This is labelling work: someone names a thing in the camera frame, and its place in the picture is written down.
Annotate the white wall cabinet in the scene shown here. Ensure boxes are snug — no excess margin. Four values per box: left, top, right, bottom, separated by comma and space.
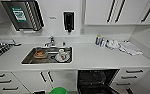
81, 0, 150, 27

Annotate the small chrome sink sprayer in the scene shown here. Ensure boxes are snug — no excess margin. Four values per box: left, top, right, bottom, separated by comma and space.
62, 41, 67, 47

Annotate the orange bowl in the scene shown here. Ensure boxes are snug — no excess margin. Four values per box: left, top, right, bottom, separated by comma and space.
33, 49, 48, 60

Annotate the black soap dispenser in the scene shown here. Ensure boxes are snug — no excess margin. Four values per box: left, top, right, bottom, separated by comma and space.
63, 11, 75, 34

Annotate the stainless steel dishwasher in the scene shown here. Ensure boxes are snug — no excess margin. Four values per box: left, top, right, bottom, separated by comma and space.
77, 68, 120, 94

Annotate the white plate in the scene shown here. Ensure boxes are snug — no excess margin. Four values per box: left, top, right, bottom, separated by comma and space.
55, 53, 71, 64

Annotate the steel sink basin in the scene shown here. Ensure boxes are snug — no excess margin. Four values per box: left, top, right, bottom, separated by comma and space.
20, 46, 74, 66

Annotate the green bowl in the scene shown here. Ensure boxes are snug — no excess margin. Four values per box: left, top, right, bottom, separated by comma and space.
49, 86, 69, 94

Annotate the white folded towel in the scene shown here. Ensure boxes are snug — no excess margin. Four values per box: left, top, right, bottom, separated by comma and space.
119, 41, 144, 57

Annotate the white mug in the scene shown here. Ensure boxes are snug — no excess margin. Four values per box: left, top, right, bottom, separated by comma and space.
57, 48, 67, 61

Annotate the chrome faucet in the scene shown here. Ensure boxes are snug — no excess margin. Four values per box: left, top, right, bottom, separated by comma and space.
44, 35, 56, 48

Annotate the small blue-label bottle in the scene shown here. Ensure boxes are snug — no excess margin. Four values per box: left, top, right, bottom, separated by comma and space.
95, 34, 102, 47

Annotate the white drawer stack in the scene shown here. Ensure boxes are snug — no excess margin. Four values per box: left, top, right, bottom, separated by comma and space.
0, 70, 32, 94
110, 67, 149, 94

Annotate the steel paper towel dispenser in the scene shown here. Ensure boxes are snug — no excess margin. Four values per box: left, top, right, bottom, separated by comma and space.
0, 0, 45, 34

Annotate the white double-door sink cabinet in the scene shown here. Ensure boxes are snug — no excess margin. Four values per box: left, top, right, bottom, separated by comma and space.
11, 69, 79, 94

